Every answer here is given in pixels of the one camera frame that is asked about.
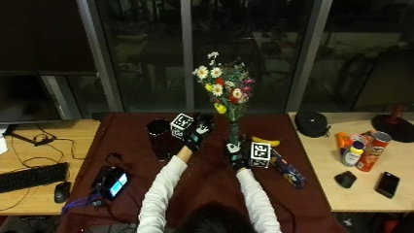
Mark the person's left hand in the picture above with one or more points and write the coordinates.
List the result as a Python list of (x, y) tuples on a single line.
[(194, 135)]

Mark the person's right hand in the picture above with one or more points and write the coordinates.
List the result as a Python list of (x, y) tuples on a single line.
[(234, 154)]

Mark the colourful flower bouquet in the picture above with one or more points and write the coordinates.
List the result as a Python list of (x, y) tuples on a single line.
[(226, 87)]

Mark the white marker cube left glove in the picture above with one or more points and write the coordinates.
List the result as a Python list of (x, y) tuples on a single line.
[(179, 125)]

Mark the white marker cube glove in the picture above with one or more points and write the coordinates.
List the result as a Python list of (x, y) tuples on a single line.
[(179, 125), (259, 154)]

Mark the white marker cube right glove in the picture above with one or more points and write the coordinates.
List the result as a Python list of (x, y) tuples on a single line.
[(259, 154)]

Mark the yellow banana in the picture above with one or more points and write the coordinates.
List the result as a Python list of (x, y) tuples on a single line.
[(266, 141)]

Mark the dark glass vase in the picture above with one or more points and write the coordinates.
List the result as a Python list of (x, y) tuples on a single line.
[(159, 139)]

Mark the dark red tablecloth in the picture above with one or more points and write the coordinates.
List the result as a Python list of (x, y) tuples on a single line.
[(202, 181)]

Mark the dark blue snack packet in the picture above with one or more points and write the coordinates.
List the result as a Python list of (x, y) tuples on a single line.
[(287, 170)]

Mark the the person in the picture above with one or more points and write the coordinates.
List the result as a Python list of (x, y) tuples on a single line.
[(215, 207)]

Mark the black round case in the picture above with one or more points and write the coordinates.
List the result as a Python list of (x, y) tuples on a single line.
[(311, 123)]

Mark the orange bottle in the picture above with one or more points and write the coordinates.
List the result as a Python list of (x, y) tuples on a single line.
[(342, 141)]

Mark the white bottle yellow cap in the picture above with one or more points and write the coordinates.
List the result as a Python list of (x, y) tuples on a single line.
[(353, 154)]

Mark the black wedge mouse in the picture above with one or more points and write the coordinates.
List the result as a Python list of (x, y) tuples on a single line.
[(345, 179)]

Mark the black smartphone lit screen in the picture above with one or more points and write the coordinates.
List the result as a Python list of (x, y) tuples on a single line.
[(113, 183)]

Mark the red crisps can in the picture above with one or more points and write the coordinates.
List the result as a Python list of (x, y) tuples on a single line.
[(372, 151)]

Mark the black smartphone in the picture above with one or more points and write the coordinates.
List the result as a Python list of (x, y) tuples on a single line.
[(387, 184)]

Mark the black round lamp base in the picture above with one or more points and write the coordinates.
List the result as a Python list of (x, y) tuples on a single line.
[(392, 126)]

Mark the black computer mouse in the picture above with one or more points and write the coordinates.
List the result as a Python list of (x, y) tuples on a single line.
[(61, 192)]

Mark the black monitor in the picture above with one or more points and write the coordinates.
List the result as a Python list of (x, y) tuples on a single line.
[(29, 97)]

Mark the black keyboard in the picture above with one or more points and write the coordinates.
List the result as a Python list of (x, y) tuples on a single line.
[(32, 177)]

